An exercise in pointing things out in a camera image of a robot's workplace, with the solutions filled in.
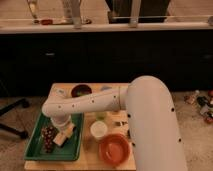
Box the clutter pile on floor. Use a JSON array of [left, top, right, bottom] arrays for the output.
[[184, 90, 213, 124]]

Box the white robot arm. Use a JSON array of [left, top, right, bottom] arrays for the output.
[[42, 76, 188, 171]]

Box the red bowl on counter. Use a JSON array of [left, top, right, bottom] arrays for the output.
[[40, 19, 53, 25]]

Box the orange plastic bowl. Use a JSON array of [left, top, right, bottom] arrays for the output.
[[98, 134, 130, 167]]

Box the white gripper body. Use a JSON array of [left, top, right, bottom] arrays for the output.
[[53, 123, 76, 146]]

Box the green plastic tray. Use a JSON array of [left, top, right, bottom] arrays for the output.
[[24, 113, 84, 161]]

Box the white cup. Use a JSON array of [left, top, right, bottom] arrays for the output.
[[90, 121, 108, 141]]

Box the dark cabinet counter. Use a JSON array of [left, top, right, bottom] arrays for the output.
[[0, 22, 213, 98]]

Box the blue whiteboard eraser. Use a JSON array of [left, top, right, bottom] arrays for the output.
[[100, 86, 112, 91]]

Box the bunch of dark grapes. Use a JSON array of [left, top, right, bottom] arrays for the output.
[[41, 126, 56, 153]]

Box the dark maroon bowl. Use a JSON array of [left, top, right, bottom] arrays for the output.
[[71, 84, 92, 97]]

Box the small fork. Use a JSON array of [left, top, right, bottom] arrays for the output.
[[115, 121, 128, 126]]

